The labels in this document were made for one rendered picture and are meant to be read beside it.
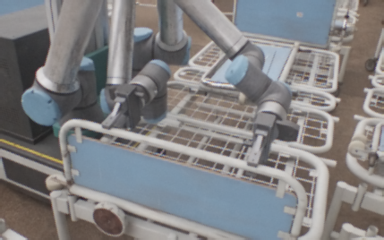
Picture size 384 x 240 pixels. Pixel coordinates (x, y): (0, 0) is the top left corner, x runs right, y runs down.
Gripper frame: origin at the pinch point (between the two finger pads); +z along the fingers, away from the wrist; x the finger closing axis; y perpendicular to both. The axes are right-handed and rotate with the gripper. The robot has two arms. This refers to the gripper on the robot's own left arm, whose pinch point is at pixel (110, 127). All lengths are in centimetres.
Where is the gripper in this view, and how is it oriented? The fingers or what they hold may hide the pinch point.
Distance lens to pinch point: 107.1
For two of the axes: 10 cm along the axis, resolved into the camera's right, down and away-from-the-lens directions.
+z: -3.6, 5.9, -7.2
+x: 0.1, 7.7, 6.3
